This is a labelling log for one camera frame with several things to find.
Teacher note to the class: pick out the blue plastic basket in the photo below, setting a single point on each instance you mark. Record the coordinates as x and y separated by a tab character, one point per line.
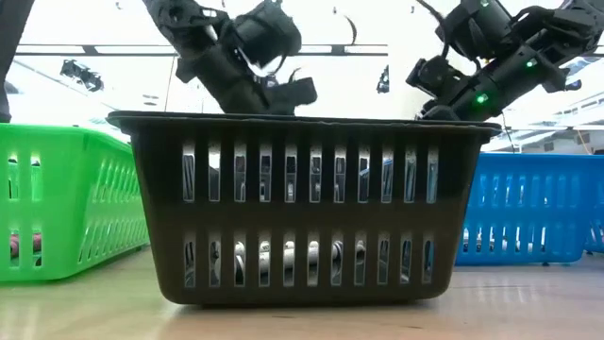
519	216
597	212

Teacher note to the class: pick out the black plastic basket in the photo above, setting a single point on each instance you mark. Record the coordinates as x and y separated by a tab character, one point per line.
307	217

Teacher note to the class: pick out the white crayon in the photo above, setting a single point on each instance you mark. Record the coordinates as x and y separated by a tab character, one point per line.
289	260

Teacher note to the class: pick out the green plastic basket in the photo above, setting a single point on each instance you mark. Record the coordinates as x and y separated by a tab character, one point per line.
61	212

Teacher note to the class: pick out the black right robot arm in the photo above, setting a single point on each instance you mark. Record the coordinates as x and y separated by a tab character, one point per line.
509	71

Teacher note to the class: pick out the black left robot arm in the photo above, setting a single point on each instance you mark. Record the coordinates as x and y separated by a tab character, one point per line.
189	19

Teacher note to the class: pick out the black hanging spotlight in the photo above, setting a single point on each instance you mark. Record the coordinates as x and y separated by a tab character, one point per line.
82	75
271	81
575	85

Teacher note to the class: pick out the black hanging fixture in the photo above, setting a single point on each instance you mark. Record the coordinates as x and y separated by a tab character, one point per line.
384	82

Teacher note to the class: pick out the black ceiling beam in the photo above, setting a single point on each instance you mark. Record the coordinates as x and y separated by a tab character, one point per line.
354	49

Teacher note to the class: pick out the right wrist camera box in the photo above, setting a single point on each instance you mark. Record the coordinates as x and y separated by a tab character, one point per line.
431	75

